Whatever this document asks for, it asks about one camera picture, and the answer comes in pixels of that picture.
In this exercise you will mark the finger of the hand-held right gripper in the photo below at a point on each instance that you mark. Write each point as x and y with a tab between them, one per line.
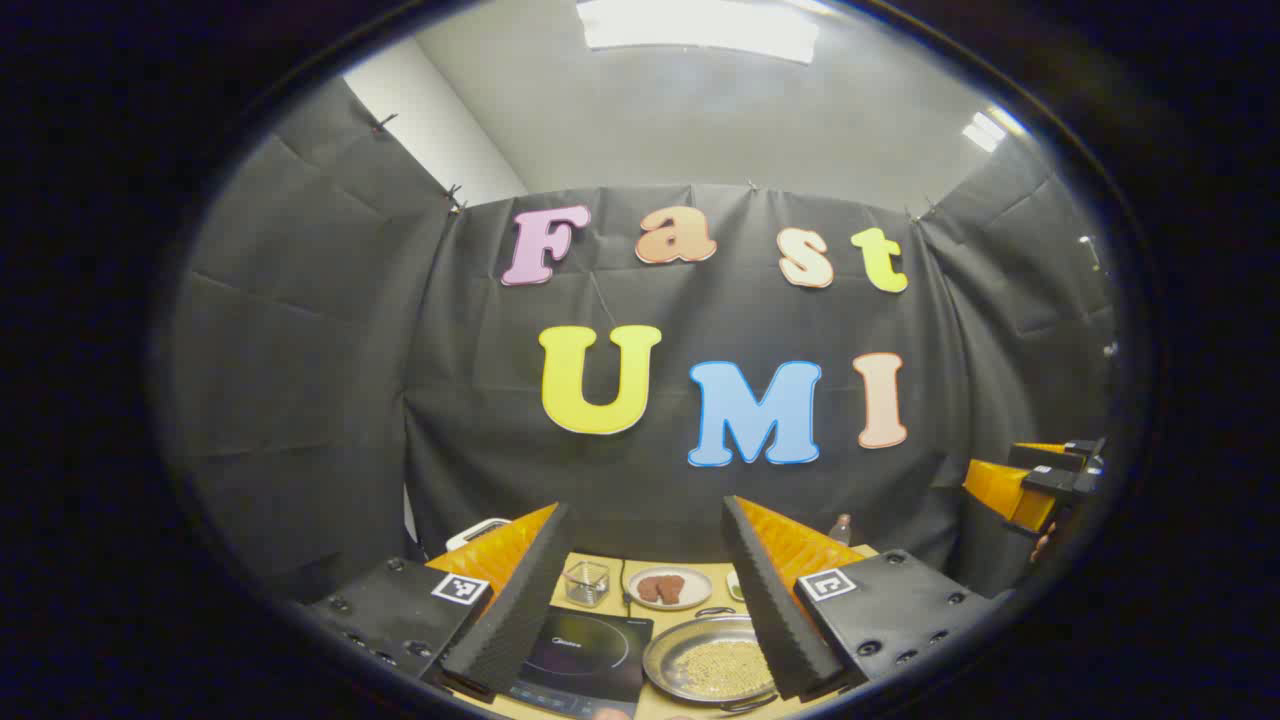
1060	460
1005	490

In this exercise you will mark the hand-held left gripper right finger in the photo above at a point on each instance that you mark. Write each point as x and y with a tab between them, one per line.
770	610

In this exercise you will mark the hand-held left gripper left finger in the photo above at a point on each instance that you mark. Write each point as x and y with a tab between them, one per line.
520	610

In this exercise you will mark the black induction cooktop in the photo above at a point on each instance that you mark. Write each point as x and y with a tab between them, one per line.
580	650

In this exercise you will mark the white divided dish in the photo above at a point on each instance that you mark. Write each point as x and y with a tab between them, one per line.
735	585

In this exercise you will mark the pile of soybeans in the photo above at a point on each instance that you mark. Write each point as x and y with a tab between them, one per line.
725	670

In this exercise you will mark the white oval plate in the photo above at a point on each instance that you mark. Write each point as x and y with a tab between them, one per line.
690	595

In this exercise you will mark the white box appliance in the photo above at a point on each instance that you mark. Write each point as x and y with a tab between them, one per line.
478	532

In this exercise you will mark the large red raw meat slice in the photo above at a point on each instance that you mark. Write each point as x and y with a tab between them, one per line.
672	587

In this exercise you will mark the clear water bottle red label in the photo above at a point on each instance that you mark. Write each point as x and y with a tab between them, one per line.
840	530

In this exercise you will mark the small red raw meat slice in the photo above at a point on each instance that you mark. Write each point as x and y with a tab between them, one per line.
648	591

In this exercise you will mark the ceiling light panel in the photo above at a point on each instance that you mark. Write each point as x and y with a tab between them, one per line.
990	128
700	25

